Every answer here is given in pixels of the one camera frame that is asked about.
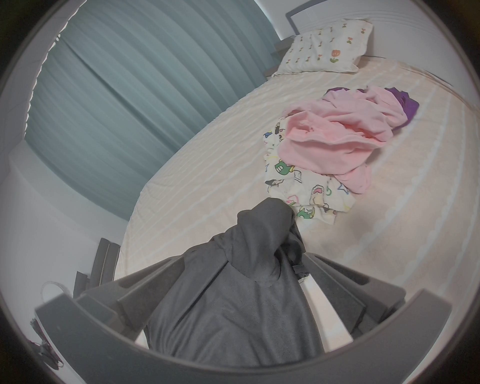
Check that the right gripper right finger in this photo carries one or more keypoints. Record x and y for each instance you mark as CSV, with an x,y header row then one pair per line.
x,y
337,288

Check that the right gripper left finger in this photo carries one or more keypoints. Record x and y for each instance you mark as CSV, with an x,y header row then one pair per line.
x,y
123,285

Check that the black T-shirt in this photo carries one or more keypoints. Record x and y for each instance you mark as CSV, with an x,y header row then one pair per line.
x,y
232,307

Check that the bed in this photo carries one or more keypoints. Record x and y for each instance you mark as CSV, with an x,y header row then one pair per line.
x,y
393,187

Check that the black chest of drawers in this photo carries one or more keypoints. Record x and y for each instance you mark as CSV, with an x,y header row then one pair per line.
x,y
105,262

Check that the white printed garment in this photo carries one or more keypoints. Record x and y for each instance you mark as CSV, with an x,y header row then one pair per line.
x,y
300,191

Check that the pink garment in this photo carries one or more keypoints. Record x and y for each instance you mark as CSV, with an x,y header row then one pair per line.
x,y
330,142

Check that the blue-green curtain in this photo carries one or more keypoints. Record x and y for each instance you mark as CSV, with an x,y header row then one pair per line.
x,y
131,93

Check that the purple garment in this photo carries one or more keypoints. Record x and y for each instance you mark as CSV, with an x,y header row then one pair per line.
x,y
408,105

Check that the white printed pillow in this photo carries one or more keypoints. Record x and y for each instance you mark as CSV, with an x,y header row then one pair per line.
x,y
322,48

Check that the grey white bedside table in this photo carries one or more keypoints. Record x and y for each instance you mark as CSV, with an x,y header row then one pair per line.
x,y
285,44

